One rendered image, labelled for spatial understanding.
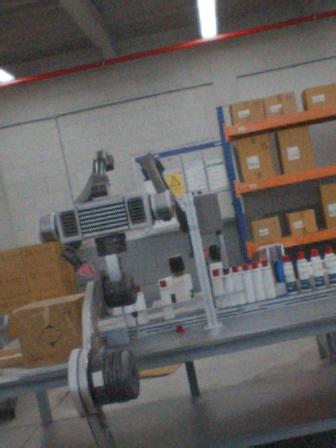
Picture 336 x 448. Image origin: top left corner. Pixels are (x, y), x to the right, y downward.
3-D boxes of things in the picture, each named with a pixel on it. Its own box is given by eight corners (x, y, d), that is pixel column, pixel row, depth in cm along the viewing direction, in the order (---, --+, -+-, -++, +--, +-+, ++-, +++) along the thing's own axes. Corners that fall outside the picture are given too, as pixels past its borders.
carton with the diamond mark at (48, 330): (102, 345, 281) (91, 291, 280) (87, 359, 258) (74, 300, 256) (44, 355, 286) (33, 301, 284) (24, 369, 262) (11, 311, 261)
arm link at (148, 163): (131, 155, 288) (149, 145, 288) (143, 172, 299) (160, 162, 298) (159, 216, 261) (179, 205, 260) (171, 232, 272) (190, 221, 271)
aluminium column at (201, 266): (217, 323, 291) (191, 191, 287) (217, 325, 286) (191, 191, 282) (208, 325, 291) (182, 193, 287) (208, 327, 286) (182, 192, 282)
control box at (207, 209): (224, 228, 296) (217, 191, 295) (207, 233, 282) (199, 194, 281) (207, 231, 302) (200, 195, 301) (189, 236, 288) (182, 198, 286)
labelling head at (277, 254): (287, 289, 319) (279, 243, 318) (292, 292, 306) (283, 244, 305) (262, 294, 319) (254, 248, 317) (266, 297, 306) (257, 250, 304)
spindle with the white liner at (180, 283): (192, 304, 335) (182, 253, 333) (193, 306, 326) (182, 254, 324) (177, 307, 335) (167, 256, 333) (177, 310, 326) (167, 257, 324)
